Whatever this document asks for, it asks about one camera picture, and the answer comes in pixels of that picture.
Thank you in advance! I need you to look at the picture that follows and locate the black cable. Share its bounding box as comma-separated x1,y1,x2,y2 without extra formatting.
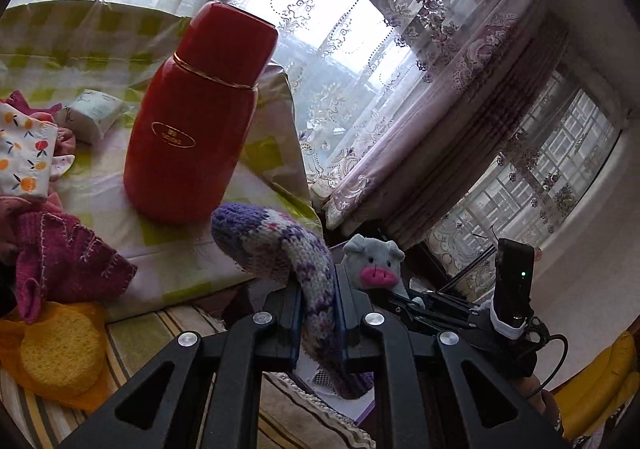
530,333,570,397

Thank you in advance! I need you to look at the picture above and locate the yellow banana bunch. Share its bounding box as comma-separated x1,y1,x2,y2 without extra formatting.
552,331,636,440

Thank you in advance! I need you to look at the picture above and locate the person's right hand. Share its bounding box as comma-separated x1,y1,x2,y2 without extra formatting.
515,371,565,437

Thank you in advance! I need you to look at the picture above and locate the red thermos flask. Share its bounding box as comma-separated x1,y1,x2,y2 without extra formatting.
123,1,279,224

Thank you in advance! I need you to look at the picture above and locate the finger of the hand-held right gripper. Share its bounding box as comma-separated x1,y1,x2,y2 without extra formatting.
400,314,481,350
387,293,473,325

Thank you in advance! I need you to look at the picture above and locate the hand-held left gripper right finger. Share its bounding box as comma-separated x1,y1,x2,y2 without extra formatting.
334,265,568,449

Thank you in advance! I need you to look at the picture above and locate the purple white knitted sock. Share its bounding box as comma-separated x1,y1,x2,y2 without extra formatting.
211,202,373,401

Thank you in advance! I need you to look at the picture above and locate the orange fruit print cloth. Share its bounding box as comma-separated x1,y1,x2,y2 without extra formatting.
0,101,58,202

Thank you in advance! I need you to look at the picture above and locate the sheer lace curtain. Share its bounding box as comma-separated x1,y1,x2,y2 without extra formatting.
10,0,466,200
426,71,625,286

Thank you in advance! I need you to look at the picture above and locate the yellow round sponge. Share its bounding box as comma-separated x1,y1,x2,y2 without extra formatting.
20,311,103,397

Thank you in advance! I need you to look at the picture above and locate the grey pig plush toy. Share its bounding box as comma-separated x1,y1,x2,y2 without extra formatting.
341,235,423,305

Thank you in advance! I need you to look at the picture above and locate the yellow checked plastic tablecloth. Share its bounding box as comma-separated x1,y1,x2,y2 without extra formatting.
0,0,326,325

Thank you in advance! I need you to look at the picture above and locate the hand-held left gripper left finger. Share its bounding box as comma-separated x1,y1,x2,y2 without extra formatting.
59,279,306,449

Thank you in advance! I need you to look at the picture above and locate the magenta knitted cloth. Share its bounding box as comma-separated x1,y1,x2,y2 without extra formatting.
12,209,138,325

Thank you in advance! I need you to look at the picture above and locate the purple patterned drape curtain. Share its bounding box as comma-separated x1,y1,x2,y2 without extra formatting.
322,0,571,250

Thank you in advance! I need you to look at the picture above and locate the striped cushion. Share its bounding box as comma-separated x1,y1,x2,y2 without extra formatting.
0,304,376,449

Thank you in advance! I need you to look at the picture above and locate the white tissue pack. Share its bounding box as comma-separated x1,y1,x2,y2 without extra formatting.
56,89,126,144

